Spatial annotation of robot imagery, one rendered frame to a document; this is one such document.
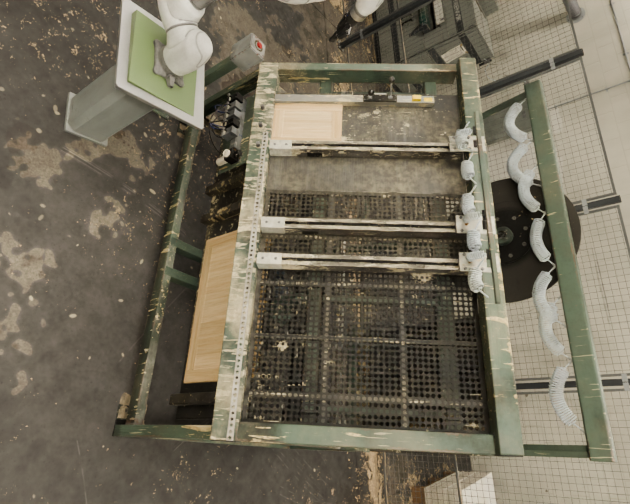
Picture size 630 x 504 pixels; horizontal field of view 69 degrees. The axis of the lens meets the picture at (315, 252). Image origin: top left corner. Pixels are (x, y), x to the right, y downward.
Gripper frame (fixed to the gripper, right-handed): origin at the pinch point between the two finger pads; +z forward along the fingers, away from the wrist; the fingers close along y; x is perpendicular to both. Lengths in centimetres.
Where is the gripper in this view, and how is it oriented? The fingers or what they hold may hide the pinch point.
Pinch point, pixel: (334, 37)
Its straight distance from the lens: 279.6
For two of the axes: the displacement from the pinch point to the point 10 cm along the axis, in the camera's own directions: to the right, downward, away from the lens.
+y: -0.5, -9.8, 1.7
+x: -8.6, -0.5, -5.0
